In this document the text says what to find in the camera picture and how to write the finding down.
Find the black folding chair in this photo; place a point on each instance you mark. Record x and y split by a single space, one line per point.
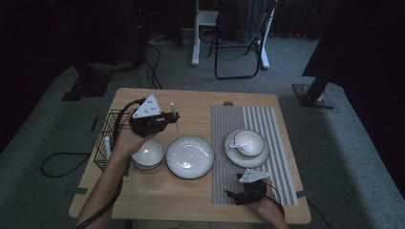
216 63

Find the white plate with dark rim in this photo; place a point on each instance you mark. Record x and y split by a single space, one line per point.
245 160
190 157

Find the white bowl with dark rim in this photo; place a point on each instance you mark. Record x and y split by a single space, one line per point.
249 143
149 154

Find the dark curtain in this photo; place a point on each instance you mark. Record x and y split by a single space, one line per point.
366 47

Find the grey pleated curtain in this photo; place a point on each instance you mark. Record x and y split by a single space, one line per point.
299 19

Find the person's left hand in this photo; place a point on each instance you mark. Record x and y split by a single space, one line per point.
129 143

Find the person's right hand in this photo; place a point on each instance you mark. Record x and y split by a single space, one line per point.
270 208

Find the black slanted stand with base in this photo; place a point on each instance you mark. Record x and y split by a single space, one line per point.
313 92

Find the grey striped placemat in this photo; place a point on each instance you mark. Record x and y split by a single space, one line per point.
229 120

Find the small round knob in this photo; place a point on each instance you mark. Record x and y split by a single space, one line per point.
228 103

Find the white ceramic spoon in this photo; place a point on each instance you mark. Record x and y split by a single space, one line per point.
238 147
107 146

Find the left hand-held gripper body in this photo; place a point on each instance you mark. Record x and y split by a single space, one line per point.
146 124

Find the grey tape piece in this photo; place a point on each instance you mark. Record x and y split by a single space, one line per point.
304 193
81 191

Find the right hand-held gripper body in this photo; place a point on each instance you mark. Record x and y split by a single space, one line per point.
251 195

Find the black tape strip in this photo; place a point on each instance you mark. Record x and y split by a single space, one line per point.
94 124

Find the black stand with flat base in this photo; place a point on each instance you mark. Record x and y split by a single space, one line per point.
86 87

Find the white desk frame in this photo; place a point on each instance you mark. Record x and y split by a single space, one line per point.
196 47

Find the grey jacket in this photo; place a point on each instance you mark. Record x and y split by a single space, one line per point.
242 22

